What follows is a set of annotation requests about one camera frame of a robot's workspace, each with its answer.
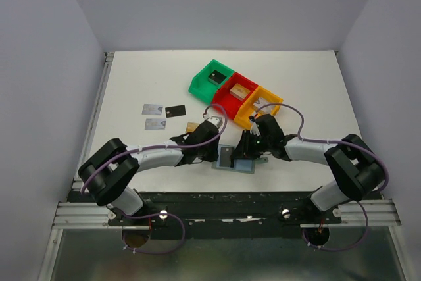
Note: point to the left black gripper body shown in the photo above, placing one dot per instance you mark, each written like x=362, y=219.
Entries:
x=208, y=153

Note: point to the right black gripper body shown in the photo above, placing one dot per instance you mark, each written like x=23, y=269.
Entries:
x=264, y=144

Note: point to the tan gold credit card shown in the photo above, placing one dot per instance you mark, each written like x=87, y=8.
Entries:
x=191, y=126

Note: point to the black credit card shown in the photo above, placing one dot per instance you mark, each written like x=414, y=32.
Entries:
x=175, y=111
x=225, y=160

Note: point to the grey-green card holder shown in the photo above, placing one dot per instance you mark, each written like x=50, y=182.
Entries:
x=260, y=160

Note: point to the silver VIP credit card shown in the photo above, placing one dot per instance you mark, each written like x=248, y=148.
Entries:
x=152, y=109

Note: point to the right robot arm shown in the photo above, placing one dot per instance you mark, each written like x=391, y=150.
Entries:
x=356, y=170

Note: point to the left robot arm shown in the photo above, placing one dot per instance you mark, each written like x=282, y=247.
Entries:
x=106, y=174

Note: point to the blue card sleeve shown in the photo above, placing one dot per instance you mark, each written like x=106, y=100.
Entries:
x=244, y=165

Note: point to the white card in yellow bin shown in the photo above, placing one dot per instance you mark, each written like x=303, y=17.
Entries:
x=263, y=106

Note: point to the tan card in red bin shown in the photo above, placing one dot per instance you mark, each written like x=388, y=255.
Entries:
x=239, y=91

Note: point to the black card in green bin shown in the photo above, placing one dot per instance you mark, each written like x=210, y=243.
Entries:
x=216, y=77

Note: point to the yellow plastic bin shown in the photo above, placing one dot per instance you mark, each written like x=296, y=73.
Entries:
x=246, y=110

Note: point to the red plastic bin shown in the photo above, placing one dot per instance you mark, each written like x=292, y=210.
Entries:
x=224, y=98

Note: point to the green plastic bin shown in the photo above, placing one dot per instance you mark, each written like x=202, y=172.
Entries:
x=200, y=86

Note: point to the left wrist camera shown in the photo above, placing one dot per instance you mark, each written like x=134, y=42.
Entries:
x=213, y=119

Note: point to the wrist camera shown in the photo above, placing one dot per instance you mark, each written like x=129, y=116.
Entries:
x=213, y=119
x=254, y=126

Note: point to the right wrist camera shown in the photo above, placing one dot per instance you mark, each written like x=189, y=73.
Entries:
x=254, y=126

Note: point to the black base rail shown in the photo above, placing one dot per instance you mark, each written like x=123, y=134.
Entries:
x=231, y=215

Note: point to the aluminium side rail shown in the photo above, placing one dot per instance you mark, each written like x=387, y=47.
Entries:
x=84, y=216

